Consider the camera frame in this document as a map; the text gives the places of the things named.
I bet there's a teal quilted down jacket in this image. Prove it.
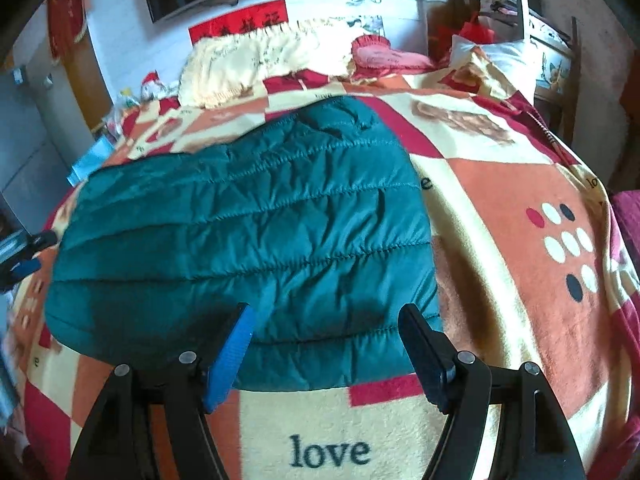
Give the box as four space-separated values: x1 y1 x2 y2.
44 96 442 391

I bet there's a grey refrigerator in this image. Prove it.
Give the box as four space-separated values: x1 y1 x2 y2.
1 72 70 232

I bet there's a light blue paper bag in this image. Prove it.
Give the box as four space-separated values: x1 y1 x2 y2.
67 136 115 188

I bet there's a red orange patterned blanket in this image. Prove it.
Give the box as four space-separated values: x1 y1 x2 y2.
9 50 639 479

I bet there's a santa plush toy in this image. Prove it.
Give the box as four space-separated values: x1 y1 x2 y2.
140 70 167 102

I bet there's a red hanging chinese decoration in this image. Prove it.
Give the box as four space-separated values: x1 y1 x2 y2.
47 0 87 64

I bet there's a cream fringed pillow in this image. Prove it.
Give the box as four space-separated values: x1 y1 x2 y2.
178 18 367 108

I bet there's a red banner with characters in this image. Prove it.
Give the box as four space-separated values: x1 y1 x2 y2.
189 0 288 44

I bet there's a white pillow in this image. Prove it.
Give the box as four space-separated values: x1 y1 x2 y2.
449 35 542 104

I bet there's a wooden chair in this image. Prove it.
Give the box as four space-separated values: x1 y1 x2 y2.
516 0 582 145

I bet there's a pink ruffled heart cushion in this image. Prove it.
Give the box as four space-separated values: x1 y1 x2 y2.
352 35 437 79

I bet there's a red gift bag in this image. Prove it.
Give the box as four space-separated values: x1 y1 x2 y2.
430 14 497 60

